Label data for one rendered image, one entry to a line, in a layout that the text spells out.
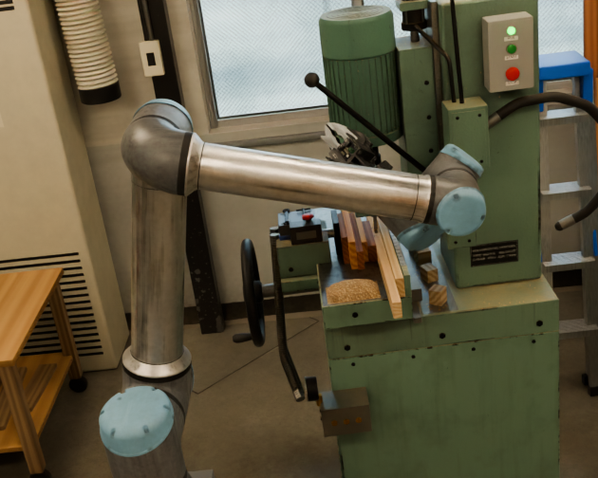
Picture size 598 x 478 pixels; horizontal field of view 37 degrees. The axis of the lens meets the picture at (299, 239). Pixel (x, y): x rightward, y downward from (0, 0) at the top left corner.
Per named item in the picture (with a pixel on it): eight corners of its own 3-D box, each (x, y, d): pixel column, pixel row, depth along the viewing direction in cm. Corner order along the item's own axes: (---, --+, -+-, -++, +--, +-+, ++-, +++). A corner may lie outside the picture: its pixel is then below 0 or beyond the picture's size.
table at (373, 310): (279, 231, 265) (276, 212, 263) (382, 218, 265) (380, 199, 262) (284, 335, 210) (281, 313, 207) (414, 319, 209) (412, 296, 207)
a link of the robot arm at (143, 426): (106, 503, 182) (86, 433, 174) (123, 449, 197) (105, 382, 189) (180, 496, 180) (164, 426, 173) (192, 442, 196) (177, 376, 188)
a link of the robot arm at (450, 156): (493, 180, 169) (450, 229, 173) (482, 158, 179) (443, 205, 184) (454, 153, 167) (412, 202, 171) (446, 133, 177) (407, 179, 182)
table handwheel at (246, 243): (242, 247, 254) (232, 232, 226) (312, 237, 254) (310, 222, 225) (254, 348, 251) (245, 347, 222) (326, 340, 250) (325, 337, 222)
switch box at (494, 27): (483, 86, 206) (480, 16, 200) (527, 81, 206) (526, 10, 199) (490, 93, 201) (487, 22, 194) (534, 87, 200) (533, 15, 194)
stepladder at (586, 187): (527, 382, 326) (511, 57, 289) (597, 375, 325) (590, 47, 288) (538, 404, 311) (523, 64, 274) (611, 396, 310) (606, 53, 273)
